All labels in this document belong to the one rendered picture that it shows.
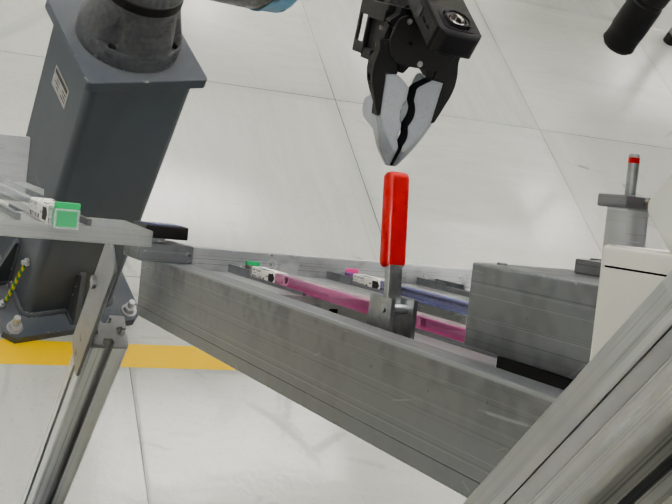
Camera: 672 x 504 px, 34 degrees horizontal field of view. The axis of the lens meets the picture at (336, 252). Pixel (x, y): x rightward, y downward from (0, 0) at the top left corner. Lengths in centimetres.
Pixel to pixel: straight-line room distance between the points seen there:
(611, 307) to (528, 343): 9
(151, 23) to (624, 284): 115
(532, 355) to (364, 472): 141
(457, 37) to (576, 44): 246
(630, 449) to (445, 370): 19
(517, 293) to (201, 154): 180
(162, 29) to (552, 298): 108
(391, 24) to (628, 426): 71
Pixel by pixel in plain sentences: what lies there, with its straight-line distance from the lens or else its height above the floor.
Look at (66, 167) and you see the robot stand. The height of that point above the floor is 37.
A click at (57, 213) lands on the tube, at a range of 62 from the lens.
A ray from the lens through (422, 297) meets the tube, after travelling 99.
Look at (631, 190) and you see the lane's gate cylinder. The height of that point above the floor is 120.
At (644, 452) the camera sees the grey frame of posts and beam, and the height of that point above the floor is 126.
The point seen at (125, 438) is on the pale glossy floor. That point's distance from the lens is 184.
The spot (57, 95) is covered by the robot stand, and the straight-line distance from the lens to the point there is 167.
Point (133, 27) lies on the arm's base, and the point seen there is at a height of 61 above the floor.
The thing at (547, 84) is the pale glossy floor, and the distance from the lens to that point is 315.
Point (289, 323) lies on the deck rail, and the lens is 74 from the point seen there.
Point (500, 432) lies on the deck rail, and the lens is 52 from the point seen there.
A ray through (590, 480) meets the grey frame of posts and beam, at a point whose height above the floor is 124.
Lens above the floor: 151
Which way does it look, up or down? 42 degrees down
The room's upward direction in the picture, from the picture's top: 30 degrees clockwise
